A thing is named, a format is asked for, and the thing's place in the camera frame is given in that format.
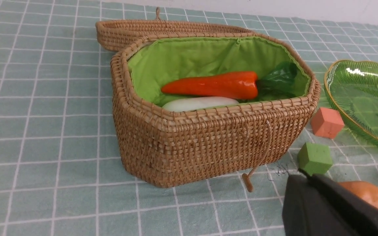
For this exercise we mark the woven wicker basket green lining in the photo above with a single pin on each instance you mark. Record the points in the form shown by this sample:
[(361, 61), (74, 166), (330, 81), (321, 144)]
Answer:
[(168, 149)]

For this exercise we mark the brown potato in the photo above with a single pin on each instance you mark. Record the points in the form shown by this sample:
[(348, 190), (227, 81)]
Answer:
[(363, 189)]

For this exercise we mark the woven wicker basket lid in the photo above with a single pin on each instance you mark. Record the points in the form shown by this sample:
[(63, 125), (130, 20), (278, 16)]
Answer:
[(113, 35)]

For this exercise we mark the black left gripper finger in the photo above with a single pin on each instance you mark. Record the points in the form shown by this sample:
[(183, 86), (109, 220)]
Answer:
[(315, 205)]

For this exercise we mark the green glass leaf plate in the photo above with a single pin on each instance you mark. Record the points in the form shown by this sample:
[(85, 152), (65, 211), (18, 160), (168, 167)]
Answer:
[(351, 87)]

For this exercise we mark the orange carrot with green leaves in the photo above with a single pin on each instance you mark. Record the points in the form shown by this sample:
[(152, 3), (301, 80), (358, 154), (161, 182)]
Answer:
[(239, 85)]

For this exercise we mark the green foam cube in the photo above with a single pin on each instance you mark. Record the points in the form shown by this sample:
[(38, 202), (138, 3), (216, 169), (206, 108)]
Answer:
[(315, 158)]

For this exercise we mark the white radish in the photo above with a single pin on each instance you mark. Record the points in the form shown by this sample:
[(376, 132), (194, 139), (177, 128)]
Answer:
[(188, 104)]

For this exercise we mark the orange foam cube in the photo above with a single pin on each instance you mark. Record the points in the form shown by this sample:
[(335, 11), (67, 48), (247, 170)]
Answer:
[(327, 123)]

